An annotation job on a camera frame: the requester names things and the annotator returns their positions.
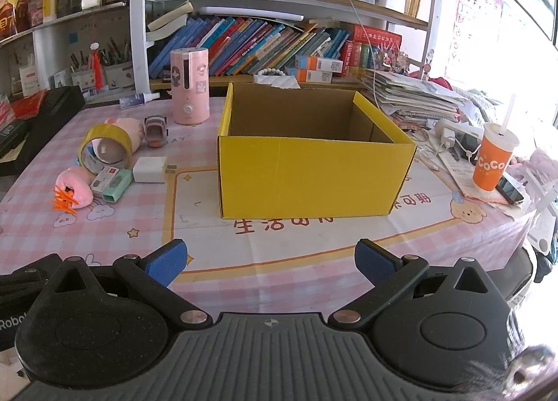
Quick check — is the white bookshelf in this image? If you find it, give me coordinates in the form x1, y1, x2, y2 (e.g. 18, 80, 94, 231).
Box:
128, 0, 447, 97

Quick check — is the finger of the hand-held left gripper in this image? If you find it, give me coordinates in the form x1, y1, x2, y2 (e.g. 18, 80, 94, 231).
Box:
0, 254, 62, 293

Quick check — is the white power adapter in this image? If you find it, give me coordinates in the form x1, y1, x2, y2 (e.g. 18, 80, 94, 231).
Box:
433, 119, 480, 151

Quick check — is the row of colourful books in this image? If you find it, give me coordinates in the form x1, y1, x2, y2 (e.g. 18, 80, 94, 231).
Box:
148, 15, 349, 79

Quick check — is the colourful figure ornament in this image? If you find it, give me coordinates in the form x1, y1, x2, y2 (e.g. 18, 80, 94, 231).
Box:
375, 46, 413, 75

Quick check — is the small pen cup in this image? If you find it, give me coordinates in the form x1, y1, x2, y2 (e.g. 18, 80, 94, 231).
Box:
70, 52, 94, 88

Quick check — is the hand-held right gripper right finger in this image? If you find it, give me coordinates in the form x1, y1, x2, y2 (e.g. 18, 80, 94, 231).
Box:
328, 239, 498, 330

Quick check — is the orange claw hair clip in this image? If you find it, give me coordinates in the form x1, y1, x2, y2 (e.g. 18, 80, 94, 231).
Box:
50, 187, 88, 213

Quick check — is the small white red box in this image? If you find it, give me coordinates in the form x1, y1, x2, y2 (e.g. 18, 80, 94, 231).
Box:
89, 166, 120, 192

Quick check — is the stack of papers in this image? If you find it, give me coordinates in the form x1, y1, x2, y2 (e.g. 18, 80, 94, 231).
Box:
360, 67, 469, 131

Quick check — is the white charger plug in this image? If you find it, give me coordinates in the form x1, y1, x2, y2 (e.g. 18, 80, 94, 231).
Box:
132, 156, 177, 184

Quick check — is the pink plush paw toy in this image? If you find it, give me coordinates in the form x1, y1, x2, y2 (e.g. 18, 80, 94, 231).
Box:
56, 166, 94, 210
104, 117, 145, 153

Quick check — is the white ribbed box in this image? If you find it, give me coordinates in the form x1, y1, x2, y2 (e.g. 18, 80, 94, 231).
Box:
255, 74, 301, 90

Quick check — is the cream book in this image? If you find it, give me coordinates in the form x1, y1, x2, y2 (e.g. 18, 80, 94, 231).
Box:
146, 0, 195, 31

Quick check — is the pink checkered tablecloth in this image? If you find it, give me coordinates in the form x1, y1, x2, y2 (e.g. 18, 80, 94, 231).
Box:
0, 91, 537, 315

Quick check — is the white stand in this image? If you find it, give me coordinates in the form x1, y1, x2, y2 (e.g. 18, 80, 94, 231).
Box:
521, 166, 558, 254

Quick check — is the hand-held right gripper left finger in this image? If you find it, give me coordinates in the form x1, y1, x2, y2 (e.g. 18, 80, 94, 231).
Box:
44, 238, 213, 332

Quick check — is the red tassel ornament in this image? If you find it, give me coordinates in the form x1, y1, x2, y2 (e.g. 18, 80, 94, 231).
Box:
88, 43, 105, 90

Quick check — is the pink cylindrical humidifier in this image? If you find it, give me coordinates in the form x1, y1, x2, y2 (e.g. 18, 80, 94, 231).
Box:
169, 48, 211, 126

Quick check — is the white paper tube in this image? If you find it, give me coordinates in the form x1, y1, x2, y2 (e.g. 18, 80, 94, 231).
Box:
198, 9, 306, 22

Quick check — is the white bead bracelet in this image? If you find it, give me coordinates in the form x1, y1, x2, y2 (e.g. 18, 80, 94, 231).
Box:
254, 66, 292, 79

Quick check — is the small grey pink gadget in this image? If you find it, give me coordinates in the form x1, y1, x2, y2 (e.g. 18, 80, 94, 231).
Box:
143, 115, 168, 149

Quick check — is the yellow tape roll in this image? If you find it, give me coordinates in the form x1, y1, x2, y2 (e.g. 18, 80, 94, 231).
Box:
77, 123, 134, 172

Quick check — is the red book set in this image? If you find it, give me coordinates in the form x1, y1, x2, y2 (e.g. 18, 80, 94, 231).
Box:
340, 24, 404, 79

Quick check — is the large pen cup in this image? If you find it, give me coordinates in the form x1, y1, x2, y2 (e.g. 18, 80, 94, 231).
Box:
102, 39, 134, 88

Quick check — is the small spray bottle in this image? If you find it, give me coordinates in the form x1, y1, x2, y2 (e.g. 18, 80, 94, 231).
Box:
119, 92, 161, 109

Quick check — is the open printed booklet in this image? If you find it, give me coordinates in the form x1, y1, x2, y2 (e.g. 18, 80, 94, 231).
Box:
436, 148, 537, 221

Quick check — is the white curved shelf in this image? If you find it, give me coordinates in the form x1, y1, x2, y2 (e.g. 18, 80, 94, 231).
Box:
0, 2, 131, 48

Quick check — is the pink fluffy blanket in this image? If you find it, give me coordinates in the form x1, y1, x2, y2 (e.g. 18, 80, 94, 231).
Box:
508, 148, 558, 184

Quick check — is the mint green correction tape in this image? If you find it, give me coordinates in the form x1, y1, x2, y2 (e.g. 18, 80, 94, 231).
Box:
101, 169, 134, 203

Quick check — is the grey furry cuff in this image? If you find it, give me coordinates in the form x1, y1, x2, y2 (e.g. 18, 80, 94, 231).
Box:
462, 342, 558, 401

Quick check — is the alphabet wall poster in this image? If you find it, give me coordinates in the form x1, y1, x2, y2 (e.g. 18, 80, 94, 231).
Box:
447, 0, 504, 79

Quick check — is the black smartphone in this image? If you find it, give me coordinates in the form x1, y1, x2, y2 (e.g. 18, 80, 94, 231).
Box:
495, 174, 525, 205

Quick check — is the white red label card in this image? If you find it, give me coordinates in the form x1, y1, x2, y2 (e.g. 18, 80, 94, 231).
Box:
20, 63, 44, 97

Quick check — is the red fortune figure carton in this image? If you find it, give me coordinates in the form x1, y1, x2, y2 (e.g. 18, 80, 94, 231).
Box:
0, 0, 31, 42

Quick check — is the orange drink cup with straw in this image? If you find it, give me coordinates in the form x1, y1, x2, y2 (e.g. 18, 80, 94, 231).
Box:
472, 93, 520, 192

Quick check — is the stack of red packets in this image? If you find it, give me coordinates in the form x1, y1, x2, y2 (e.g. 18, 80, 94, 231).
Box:
0, 91, 44, 123

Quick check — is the orange white small box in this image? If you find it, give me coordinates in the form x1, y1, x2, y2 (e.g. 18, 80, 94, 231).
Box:
294, 54, 345, 73
295, 69, 334, 84

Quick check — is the yellow cardboard box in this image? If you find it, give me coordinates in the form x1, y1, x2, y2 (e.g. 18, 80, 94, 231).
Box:
217, 82, 417, 221

